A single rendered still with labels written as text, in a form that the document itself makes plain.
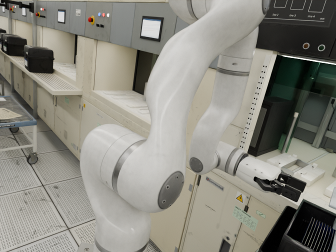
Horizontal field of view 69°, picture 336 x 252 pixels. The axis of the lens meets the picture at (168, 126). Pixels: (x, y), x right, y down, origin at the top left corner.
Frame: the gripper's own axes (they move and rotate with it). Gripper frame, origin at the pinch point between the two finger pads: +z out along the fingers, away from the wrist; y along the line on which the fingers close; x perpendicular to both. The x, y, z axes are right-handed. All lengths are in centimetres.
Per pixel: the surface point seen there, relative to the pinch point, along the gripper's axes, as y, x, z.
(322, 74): -82, 30, -14
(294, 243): 11.5, -7.3, 4.5
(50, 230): -2, -106, -128
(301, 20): -32, 46, -20
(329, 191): -48, -15, 8
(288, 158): -66, -15, -13
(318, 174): -61, -15, 2
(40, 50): -60, -1, -274
